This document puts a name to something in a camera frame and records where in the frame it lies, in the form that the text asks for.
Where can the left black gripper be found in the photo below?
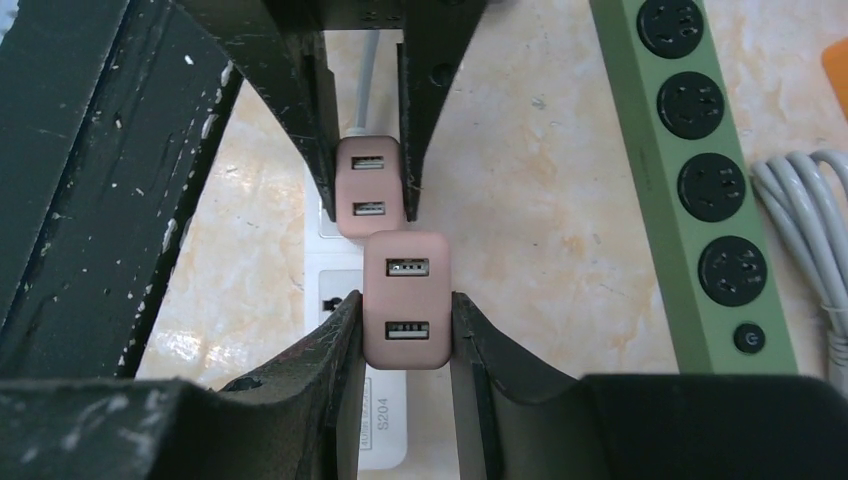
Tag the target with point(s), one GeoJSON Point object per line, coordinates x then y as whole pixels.
{"type": "Point", "coordinates": [279, 48]}

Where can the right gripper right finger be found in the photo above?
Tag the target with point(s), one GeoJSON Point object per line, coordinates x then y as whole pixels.
{"type": "Point", "coordinates": [517, 417]}

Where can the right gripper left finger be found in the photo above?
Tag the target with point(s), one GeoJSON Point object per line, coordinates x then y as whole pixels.
{"type": "Point", "coordinates": [295, 417]}

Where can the green power strip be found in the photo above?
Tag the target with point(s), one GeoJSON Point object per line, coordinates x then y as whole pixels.
{"type": "Point", "coordinates": [705, 236]}

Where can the orange power strip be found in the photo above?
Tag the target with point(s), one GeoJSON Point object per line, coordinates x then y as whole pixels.
{"type": "Point", "coordinates": [835, 64]}

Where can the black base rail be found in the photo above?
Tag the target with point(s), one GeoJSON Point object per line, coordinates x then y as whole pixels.
{"type": "Point", "coordinates": [111, 116]}

